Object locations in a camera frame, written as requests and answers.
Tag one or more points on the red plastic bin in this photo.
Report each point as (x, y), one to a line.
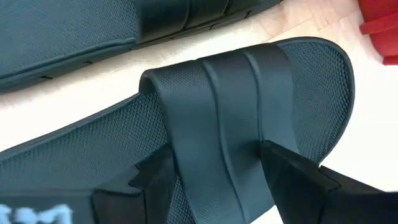
(382, 31)

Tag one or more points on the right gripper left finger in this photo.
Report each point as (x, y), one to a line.
(146, 205)

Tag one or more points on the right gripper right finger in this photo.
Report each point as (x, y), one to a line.
(304, 193)

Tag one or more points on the black foam slide sandal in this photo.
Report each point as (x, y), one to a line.
(62, 31)
(217, 109)

